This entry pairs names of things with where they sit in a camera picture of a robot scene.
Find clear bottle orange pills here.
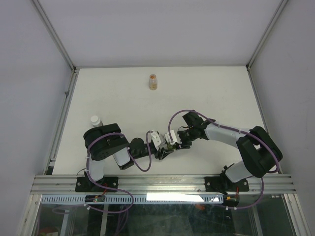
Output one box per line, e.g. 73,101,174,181
149,74,158,90

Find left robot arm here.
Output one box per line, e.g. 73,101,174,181
83,123,174,191

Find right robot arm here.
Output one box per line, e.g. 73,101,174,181
178,111,283,194

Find white cap pill bottle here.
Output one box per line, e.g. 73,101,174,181
90,116,103,127

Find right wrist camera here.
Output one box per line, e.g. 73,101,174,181
164,130,179,146

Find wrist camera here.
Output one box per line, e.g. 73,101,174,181
164,130,179,146
150,131,165,149

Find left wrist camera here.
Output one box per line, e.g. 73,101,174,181
150,131,165,149

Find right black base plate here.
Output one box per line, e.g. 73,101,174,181
204,176,249,195

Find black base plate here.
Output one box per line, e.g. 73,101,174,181
75,177,119,193
204,176,249,195

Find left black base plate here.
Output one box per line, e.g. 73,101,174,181
75,177,119,193

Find aluminium mounting rail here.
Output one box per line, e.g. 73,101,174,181
31,174,296,195

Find white slotted cable duct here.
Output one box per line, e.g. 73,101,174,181
41,193,223,205

